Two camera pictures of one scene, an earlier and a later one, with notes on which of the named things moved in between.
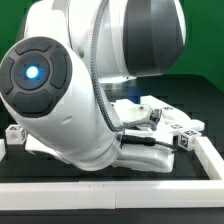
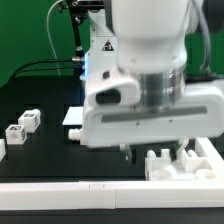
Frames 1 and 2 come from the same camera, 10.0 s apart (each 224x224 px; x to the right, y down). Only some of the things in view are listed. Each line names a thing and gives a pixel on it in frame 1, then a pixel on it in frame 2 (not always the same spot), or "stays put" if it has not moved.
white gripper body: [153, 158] → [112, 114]
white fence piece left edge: [2, 149] stays put
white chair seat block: [32, 144] → [164, 169]
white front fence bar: [36, 196] stays put
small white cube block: [15, 134] stays put
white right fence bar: [209, 157] stays put
